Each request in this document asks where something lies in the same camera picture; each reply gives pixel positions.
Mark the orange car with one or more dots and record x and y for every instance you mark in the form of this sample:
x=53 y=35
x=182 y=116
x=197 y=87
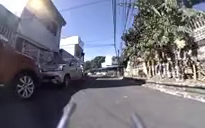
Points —
x=6 y=66

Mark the row of trees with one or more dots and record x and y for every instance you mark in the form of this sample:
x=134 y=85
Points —
x=156 y=30

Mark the grey asphalt road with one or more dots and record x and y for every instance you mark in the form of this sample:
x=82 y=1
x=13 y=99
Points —
x=116 y=106

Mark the robot's own part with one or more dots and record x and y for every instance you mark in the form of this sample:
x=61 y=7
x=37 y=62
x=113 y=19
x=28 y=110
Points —
x=136 y=120
x=66 y=115

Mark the concrete kerb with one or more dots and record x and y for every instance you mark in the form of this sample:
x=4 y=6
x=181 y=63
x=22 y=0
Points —
x=176 y=88

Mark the pale two-storey building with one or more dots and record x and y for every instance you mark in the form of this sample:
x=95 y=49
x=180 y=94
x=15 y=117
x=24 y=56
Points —
x=36 y=30

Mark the white building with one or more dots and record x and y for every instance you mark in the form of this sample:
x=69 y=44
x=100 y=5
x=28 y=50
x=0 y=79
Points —
x=71 y=46

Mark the silver car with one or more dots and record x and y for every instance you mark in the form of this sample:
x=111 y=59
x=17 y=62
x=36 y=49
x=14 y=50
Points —
x=65 y=71

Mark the pale fence wall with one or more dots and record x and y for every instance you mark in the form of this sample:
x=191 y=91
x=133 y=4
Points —
x=203 y=36

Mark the tree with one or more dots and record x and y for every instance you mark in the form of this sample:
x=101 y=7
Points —
x=96 y=61

